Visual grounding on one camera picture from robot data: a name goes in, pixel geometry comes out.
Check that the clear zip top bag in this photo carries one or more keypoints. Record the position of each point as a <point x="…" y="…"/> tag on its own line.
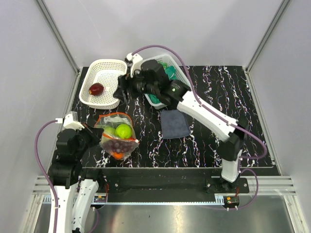
<point x="118" y="138"/>

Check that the black marble pattern mat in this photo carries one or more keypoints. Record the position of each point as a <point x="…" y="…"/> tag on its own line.
<point x="224" y="87"/>

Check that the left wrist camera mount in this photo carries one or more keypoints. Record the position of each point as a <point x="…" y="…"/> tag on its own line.
<point x="71" y="121"/>

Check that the white oval perforated basket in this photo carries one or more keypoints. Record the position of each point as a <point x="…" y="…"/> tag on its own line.
<point x="106" y="73"/>

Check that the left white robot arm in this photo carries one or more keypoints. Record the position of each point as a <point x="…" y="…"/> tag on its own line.
<point x="73" y="189"/>

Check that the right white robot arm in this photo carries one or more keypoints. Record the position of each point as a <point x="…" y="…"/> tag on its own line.
<point x="151" y="78"/>

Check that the grey folded towel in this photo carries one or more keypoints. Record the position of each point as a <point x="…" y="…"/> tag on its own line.
<point x="174" y="124"/>

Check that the connector box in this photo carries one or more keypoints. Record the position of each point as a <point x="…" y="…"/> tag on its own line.
<point x="100" y="198"/>
<point x="231" y="202"/>

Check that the green fake apple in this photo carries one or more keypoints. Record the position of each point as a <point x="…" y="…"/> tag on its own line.
<point x="124" y="131"/>

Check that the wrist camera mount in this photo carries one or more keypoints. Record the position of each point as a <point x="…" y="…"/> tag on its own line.
<point x="135" y="60"/>
<point x="71" y="121"/>

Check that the white rectangular plastic basket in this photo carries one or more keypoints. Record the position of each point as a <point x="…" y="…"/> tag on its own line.
<point x="179" y="74"/>

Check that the green cloth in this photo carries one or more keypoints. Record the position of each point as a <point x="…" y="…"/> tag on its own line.
<point x="171" y="72"/>

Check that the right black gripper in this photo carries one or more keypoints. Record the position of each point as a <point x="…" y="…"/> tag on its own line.
<point x="125" y="84"/>

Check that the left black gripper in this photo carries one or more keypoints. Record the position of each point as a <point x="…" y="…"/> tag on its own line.
<point x="95" y="133"/>

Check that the right connector box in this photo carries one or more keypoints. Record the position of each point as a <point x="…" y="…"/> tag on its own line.
<point x="231" y="202"/>

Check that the orange fake fruit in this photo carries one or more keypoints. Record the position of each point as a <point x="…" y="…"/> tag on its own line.
<point x="118" y="156"/>

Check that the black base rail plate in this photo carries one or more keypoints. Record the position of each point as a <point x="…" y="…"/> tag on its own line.
<point x="135" y="186"/>

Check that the dark red fake apple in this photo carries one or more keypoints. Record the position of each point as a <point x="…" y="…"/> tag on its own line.
<point x="96" y="89"/>

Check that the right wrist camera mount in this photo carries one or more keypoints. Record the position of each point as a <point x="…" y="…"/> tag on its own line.
<point x="135" y="60"/>

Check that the pale green fake cabbage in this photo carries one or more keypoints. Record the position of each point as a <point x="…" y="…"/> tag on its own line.
<point x="109" y="132"/>

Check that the purple fake grapes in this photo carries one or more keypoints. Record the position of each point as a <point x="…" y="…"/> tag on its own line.
<point x="119" y="146"/>

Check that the left connector box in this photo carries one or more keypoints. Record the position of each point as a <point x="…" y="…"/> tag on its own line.
<point x="100" y="198"/>

